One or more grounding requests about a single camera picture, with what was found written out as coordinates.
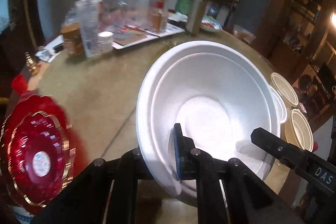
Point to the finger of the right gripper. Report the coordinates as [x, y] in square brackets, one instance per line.
[287, 154]

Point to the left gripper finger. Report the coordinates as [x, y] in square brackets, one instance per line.
[185, 167]

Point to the large white foam bowl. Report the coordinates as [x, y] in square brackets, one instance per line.
[218, 97]

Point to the red scalloped plate with label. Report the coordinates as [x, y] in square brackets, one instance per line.
[39, 159]

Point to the cream plastic bowl near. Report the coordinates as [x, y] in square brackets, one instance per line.
[298, 131]

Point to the cream plastic bowl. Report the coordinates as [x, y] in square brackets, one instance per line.
[298, 131]
[285, 90]

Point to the small white foam bowl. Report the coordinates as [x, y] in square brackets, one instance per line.
[281, 110]

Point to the cream plastic bowl far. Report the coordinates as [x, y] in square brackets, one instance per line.
[285, 90]

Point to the clear plastic food container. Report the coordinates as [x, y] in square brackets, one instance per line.
[243, 34]

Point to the white paper placemat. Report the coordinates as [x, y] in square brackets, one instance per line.
[169, 31]

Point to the brown book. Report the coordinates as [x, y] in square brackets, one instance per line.
[128, 36]

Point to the blue white plate with food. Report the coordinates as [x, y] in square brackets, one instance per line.
[209, 24]

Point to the small white jar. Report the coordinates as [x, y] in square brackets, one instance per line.
[105, 39]

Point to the grey refrigerator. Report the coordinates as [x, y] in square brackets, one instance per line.
[264, 19]

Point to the steel thermos flask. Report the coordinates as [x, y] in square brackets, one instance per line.
[195, 16]

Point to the brown jar gold lid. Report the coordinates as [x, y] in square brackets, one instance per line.
[72, 41]

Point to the clear bag with red cans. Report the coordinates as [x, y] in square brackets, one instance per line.
[157, 15]

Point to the clear plastic bottle white label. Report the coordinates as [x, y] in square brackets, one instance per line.
[89, 13]

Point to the red cup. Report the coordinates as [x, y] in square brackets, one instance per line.
[19, 84]

